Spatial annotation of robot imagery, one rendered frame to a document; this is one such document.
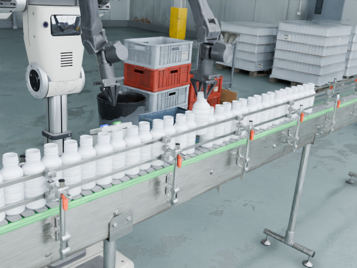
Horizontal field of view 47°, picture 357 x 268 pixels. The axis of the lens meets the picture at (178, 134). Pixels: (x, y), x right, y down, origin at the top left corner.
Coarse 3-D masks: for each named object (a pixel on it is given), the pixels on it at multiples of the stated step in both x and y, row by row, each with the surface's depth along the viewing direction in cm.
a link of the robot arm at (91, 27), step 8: (80, 0) 137; (88, 0) 136; (96, 0) 139; (80, 8) 139; (88, 8) 138; (96, 8) 140; (88, 16) 140; (96, 16) 141; (88, 24) 142; (96, 24) 143; (88, 32) 144; (96, 32) 145; (104, 32) 149; (96, 40) 147; (104, 40) 151
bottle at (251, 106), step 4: (248, 100) 187; (252, 100) 186; (248, 104) 187; (252, 104) 186; (248, 108) 186; (252, 108) 186; (256, 108) 187; (248, 112) 187; (248, 116) 187; (252, 116) 187; (248, 120) 188; (252, 120) 188; (248, 124) 189; (252, 124) 189
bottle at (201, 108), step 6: (198, 96) 159; (198, 102) 160; (204, 102) 159; (192, 108) 162; (198, 108) 159; (204, 108) 159; (198, 114) 159; (204, 114) 159; (198, 120) 160; (204, 120) 160; (198, 126) 161; (198, 132) 162; (204, 132) 162
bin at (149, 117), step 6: (168, 108) 239; (174, 108) 242; (180, 108) 243; (144, 114) 225; (150, 114) 229; (156, 114) 232; (162, 114) 236; (168, 114) 240; (174, 114) 244; (144, 120) 220; (150, 120) 217; (174, 120) 245; (138, 126) 225; (150, 126) 218; (198, 138) 216
